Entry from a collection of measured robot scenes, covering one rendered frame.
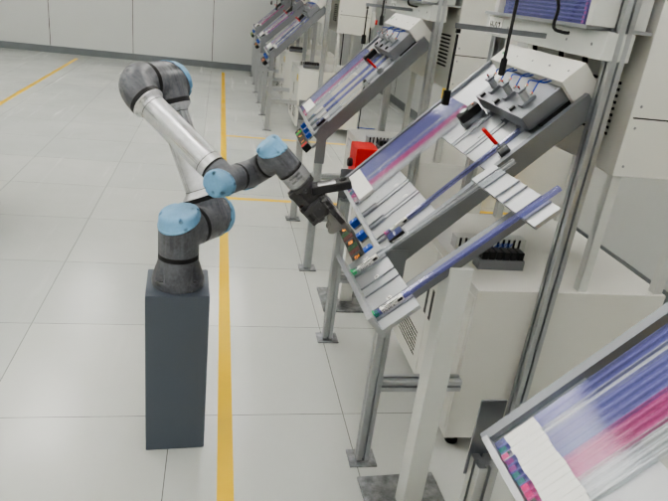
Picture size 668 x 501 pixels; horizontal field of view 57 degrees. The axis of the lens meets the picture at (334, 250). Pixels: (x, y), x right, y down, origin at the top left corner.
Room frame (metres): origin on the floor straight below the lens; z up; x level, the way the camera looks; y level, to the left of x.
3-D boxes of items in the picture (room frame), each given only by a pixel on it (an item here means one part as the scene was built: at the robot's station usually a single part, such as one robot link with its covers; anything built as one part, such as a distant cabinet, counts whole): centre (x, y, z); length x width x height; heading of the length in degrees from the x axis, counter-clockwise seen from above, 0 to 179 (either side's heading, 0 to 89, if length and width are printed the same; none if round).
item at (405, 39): (3.45, -0.21, 0.66); 1.01 x 0.73 x 1.31; 102
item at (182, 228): (1.63, 0.44, 0.72); 0.13 x 0.12 x 0.14; 155
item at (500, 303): (2.09, -0.69, 0.31); 0.70 x 0.65 x 0.62; 12
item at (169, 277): (1.62, 0.45, 0.60); 0.15 x 0.15 x 0.10
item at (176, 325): (1.62, 0.45, 0.27); 0.18 x 0.18 x 0.55; 15
